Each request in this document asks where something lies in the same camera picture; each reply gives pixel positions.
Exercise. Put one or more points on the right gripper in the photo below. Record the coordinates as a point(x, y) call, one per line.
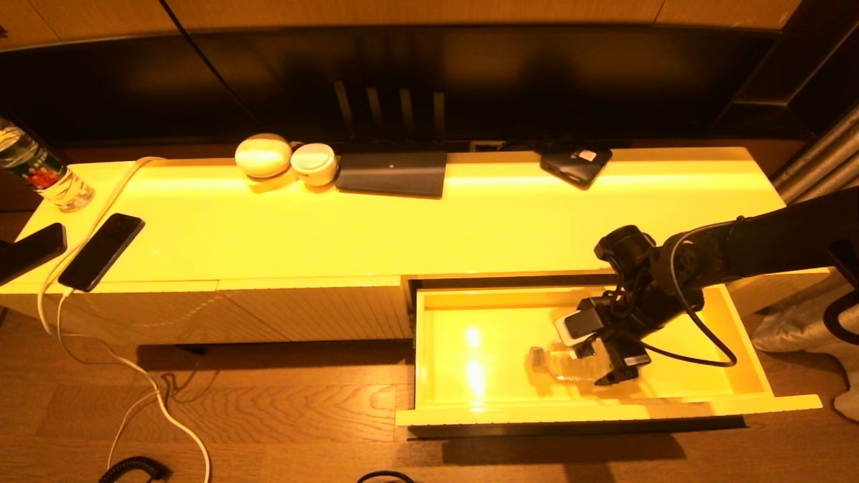
point(582, 323)

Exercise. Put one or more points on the clear bottle with white cap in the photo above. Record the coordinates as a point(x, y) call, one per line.
point(570, 365)

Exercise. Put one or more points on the cream white ribbed drawer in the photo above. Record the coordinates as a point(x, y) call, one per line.
point(483, 362)

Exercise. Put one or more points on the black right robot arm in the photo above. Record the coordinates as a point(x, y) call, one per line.
point(738, 248)

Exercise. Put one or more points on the white low tv cabinet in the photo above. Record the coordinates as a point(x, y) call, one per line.
point(302, 228)

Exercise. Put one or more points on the black box with white label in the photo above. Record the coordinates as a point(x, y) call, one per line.
point(631, 355)

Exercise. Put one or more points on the black device with white sticker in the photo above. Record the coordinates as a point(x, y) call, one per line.
point(577, 170)

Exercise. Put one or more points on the dark grey router with antennas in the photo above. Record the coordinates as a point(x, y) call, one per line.
point(392, 174)

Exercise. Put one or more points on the grey pleated curtain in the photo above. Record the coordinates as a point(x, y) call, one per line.
point(819, 161)

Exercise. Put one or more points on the white round jar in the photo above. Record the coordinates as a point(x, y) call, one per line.
point(313, 164)

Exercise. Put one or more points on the white oval device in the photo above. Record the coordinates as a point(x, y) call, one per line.
point(262, 156)

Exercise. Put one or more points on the black television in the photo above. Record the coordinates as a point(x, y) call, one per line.
point(268, 80)

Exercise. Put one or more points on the black smartphone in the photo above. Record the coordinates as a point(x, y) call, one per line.
point(99, 253)
point(28, 253)

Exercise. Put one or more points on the water bottle with colourful label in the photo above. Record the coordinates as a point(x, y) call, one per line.
point(44, 176)

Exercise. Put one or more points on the wall socket plate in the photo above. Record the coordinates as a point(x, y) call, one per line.
point(484, 146)

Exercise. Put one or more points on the dark wooden wall cabinet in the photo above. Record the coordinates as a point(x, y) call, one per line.
point(805, 67)

